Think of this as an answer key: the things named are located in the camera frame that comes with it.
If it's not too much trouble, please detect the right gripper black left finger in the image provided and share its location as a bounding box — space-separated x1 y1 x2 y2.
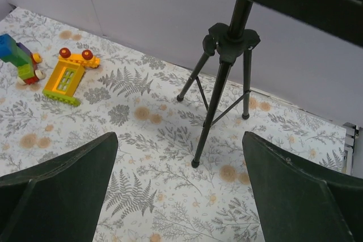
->
1 132 118 241

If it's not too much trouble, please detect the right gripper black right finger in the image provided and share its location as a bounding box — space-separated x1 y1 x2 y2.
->
242 131 362 241

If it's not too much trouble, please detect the floral patterned table mat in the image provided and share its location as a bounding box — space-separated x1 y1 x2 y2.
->
1 8 346 241

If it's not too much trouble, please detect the yellow toy block house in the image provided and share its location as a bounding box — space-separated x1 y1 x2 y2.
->
43 48 100 107

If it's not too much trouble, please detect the black music stand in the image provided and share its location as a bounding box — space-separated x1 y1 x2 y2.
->
177 0 362 168

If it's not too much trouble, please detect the aluminium frame rail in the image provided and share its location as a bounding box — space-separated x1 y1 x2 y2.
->
343 122 360 175

